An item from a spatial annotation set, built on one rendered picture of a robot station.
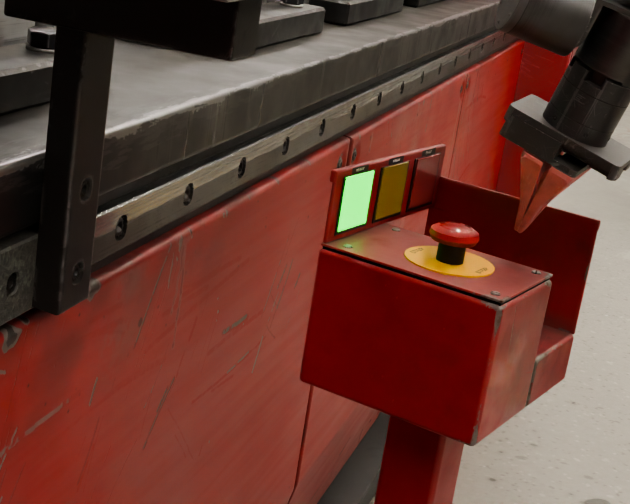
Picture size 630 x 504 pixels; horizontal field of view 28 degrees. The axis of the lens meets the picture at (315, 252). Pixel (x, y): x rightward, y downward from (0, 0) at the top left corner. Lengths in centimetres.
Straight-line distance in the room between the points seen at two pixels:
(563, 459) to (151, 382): 168
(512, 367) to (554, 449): 166
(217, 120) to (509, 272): 26
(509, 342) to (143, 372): 29
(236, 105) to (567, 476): 162
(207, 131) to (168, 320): 16
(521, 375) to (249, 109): 33
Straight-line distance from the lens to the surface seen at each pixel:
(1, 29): 94
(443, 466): 108
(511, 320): 95
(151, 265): 96
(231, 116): 106
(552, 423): 277
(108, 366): 94
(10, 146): 77
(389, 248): 100
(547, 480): 251
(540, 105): 106
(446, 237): 97
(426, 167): 111
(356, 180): 100
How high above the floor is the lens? 106
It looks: 17 degrees down
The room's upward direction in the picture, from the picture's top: 9 degrees clockwise
